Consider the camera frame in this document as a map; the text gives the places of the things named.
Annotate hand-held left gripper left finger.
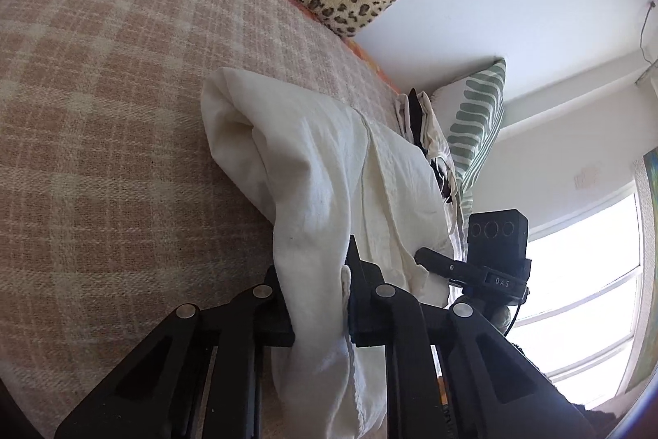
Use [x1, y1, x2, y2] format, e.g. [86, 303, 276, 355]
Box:
[54, 267, 296, 439]

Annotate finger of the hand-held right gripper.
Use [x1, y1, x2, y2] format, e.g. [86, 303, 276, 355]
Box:
[414, 247, 489, 283]

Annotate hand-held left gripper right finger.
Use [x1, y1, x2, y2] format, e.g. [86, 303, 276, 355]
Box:
[344, 236, 592, 439]

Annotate white shirt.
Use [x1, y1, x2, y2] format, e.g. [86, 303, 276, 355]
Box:
[199, 66, 458, 439]

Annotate window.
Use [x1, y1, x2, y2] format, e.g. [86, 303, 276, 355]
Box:
[506, 182, 649, 409]

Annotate green striped pillow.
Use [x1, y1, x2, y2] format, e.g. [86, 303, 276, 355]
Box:
[429, 57, 508, 224]

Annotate cream and black garment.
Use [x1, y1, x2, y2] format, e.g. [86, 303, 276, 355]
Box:
[395, 88, 476, 234]

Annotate beige plaid blanket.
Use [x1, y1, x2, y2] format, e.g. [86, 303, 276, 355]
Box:
[0, 0, 402, 439]

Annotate thin wall wire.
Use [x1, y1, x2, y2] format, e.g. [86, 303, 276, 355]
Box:
[635, 0, 658, 85]

